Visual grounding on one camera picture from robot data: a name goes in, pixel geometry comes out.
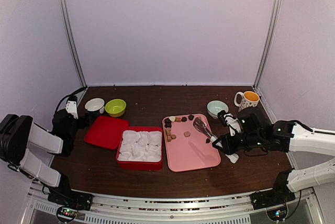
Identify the pink plastic tray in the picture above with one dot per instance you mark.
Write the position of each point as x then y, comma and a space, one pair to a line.
188, 153

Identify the green plastic bowl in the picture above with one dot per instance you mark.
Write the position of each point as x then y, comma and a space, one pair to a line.
115, 107

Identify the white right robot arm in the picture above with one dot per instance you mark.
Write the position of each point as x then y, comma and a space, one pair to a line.
294, 136

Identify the red tin lid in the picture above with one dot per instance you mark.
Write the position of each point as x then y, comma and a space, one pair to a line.
106, 132

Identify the aluminium frame post right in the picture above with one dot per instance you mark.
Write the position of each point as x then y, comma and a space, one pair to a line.
277, 4

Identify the white ceramic bowl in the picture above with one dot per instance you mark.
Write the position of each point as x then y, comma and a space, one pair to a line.
95, 106

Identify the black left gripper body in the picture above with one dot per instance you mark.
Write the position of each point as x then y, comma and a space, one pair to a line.
84, 121

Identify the light blue ceramic bowl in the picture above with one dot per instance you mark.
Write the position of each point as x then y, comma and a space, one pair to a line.
216, 106

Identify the pink square chocolate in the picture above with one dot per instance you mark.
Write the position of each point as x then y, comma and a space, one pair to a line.
187, 134

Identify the aluminium front rail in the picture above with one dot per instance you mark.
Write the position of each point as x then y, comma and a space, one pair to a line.
235, 208

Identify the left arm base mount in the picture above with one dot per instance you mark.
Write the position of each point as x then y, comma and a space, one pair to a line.
76, 200

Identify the red tin box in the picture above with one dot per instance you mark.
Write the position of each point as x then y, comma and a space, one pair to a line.
145, 166

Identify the white floral mug yellow inside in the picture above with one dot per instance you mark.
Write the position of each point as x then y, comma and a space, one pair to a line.
246, 99

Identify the dark chocolate tray left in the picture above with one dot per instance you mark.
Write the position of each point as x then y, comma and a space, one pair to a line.
167, 123

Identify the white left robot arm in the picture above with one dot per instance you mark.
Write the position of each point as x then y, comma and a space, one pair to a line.
19, 133

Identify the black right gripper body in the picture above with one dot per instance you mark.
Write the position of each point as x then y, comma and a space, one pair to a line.
252, 141

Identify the aluminium frame post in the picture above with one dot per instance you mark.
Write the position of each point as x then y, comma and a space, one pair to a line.
71, 42
277, 4

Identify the brown chocolate stack left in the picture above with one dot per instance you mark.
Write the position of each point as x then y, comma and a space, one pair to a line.
169, 134

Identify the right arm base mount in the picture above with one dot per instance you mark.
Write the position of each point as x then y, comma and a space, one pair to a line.
266, 199

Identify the white paper liner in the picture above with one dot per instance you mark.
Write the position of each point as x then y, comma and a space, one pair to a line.
140, 146

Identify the aluminium frame post left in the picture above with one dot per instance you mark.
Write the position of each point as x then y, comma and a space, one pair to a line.
71, 42

